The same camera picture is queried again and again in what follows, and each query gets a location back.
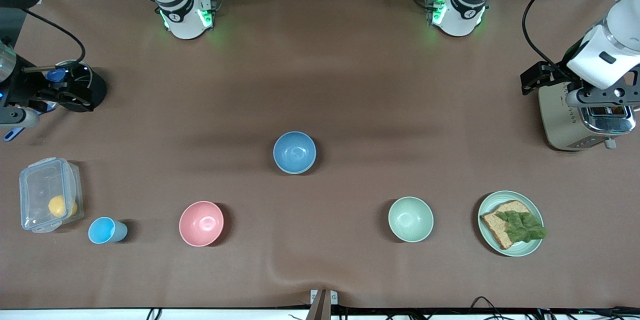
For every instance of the blue plastic cup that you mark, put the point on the blue plastic cup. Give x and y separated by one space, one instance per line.
102 230

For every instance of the silver toaster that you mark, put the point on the silver toaster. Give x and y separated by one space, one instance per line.
560 127

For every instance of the yellow round fruit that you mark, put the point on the yellow round fruit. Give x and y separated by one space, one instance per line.
57 206

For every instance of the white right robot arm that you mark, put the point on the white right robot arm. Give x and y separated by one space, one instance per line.
180 10

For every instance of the pale green plate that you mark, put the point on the pale green plate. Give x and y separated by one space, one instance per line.
492 247

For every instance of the pale green bowl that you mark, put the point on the pale green bowl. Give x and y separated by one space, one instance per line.
411 219

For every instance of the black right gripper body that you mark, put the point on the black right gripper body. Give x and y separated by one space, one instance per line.
26 91

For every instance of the clear plastic lidded container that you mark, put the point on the clear plastic lidded container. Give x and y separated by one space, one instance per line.
37 185

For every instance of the metal clamp bracket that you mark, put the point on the metal clamp bracket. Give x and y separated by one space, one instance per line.
324 302

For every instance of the green lettuce leaf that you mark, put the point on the green lettuce leaf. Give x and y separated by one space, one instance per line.
522 227

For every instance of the pink bowl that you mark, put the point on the pink bowl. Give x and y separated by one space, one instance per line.
201 223

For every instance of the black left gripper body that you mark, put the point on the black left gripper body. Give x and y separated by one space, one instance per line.
554 75

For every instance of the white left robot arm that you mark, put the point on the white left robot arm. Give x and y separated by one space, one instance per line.
465 10

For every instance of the brown bread slice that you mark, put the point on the brown bread slice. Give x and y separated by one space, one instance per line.
495 230

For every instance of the glass lid with blue knob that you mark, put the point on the glass lid with blue knob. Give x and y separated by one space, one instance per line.
82 72

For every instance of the blue bowl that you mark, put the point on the blue bowl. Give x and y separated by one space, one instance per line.
294 152

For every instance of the plain table cover cloth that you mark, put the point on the plain table cover cloth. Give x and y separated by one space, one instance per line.
320 85

